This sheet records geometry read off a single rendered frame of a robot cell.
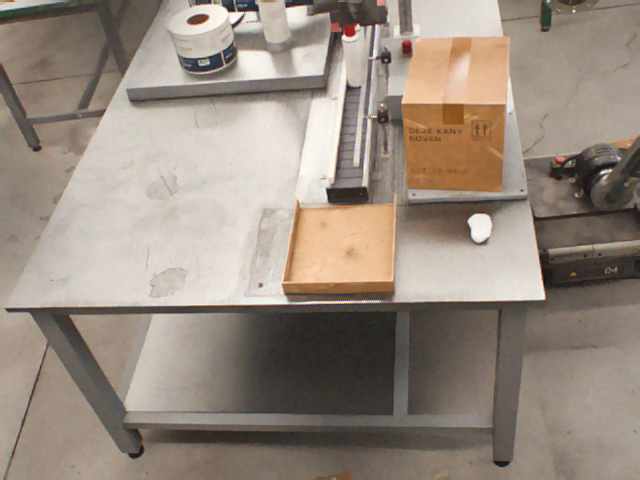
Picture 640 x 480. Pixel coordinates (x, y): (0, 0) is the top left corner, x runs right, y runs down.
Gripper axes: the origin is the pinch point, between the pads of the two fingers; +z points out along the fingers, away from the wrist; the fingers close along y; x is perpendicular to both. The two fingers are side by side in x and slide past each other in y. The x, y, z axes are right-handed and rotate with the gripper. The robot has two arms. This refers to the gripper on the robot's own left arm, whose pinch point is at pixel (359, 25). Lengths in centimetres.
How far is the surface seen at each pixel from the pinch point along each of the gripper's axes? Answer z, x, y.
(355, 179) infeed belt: 5.6, 39.4, 6.2
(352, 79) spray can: 30.4, 4.1, 4.2
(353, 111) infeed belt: 25.2, 15.5, 4.9
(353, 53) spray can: 23.5, -1.4, 2.8
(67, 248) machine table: 3, 48, 85
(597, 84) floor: 173, -24, -111
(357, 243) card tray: -3, 57, 7
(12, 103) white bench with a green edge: 149, -50, 175
